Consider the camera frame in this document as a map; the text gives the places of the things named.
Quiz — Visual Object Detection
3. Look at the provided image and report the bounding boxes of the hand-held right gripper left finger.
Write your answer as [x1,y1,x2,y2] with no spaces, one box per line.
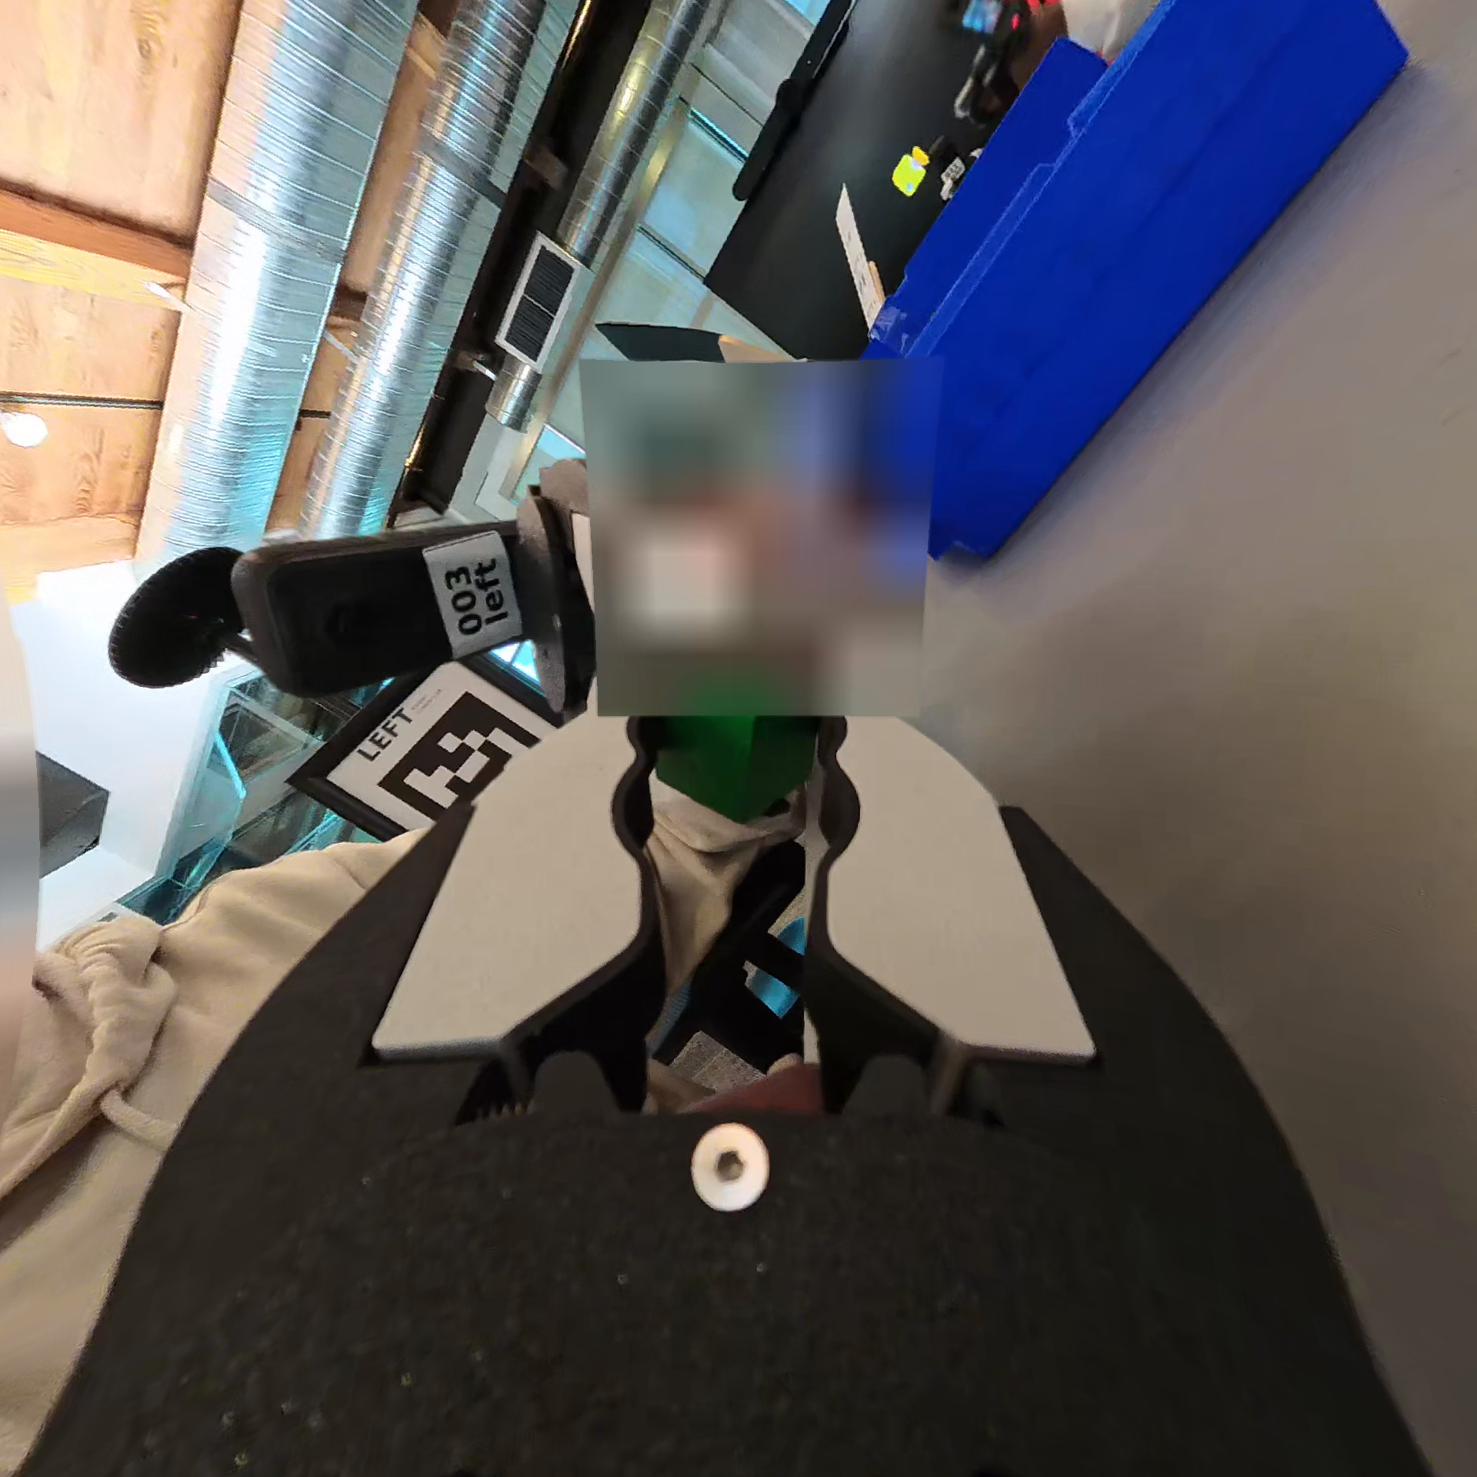
[371,715,668,1060]

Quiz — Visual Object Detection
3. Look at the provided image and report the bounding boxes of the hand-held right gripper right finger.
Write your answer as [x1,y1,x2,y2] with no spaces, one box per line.
[804,715,1096,1068]

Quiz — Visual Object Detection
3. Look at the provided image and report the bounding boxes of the green wooden cube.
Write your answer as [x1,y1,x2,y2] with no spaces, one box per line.
[649,715,821,822]

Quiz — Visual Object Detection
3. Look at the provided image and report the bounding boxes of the blue plastic bin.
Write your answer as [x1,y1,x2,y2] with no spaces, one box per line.
[864,0,1412,562]

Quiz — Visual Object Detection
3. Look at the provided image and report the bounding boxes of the person's left forearm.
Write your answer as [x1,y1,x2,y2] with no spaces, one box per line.
[644,789,809,993]

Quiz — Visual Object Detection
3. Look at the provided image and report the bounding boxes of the printed marker sign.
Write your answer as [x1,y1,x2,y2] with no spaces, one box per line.
[289,657,558,840]

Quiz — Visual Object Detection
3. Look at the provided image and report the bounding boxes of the black disc on rod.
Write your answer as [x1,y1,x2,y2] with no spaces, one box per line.
[109,546,250,689]

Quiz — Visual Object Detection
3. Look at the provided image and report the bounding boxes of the black mesh office chair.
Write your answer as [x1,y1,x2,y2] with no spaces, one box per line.
[690,847,809,1068]

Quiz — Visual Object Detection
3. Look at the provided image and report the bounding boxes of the hanging ceiling sign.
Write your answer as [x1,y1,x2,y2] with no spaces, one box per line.
[494,233,581,367]

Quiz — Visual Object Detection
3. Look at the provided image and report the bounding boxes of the steel ceiling pipe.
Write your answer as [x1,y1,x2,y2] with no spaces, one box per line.
[486,0,723,430]

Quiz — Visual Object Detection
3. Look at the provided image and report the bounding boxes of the white printed paper strip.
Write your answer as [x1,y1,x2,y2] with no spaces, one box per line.
[834,184,890,326]

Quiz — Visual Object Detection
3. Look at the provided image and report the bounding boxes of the large black screen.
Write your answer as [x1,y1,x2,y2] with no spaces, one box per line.
[704,0,1046,362]

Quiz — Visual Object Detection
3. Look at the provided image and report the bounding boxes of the silver ventilation duct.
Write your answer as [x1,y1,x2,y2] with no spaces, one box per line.
[136,0,412,569]
[297,0,584,537]

